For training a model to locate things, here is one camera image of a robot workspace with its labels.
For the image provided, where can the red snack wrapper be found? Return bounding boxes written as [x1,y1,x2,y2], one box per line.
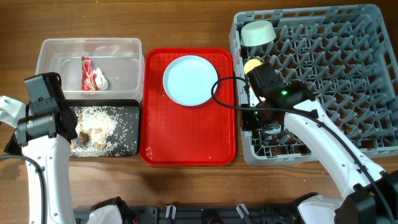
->
[81,57,99,91]

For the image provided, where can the white tissue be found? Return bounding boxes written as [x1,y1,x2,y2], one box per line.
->
[93,68,108,91]

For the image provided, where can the yellow plastic cup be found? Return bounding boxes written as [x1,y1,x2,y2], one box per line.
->
[243,58,263,75]

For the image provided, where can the light blue plate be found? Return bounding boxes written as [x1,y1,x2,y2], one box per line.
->
[162,55,218,106]

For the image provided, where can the green bowl with food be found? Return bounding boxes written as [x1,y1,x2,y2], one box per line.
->
[241,21,276,47]

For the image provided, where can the light blue bowl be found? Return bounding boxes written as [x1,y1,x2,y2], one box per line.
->
[264,122,282,134]

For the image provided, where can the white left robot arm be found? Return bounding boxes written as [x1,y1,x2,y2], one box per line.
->
[1,96,124,223]

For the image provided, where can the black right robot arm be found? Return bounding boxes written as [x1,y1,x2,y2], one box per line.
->
[241,82,397,223]

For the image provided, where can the grey dishwasher rack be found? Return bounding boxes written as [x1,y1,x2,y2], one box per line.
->
[229,4,397,157]

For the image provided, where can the spilled rice and food scraps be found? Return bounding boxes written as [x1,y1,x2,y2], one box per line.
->
[68,105,139,157]

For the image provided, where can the black rectangular tray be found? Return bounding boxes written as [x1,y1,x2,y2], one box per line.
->
[62,99,141,157]

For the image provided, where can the clear plastic bin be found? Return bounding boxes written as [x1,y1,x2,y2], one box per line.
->
[36,38,144,102]

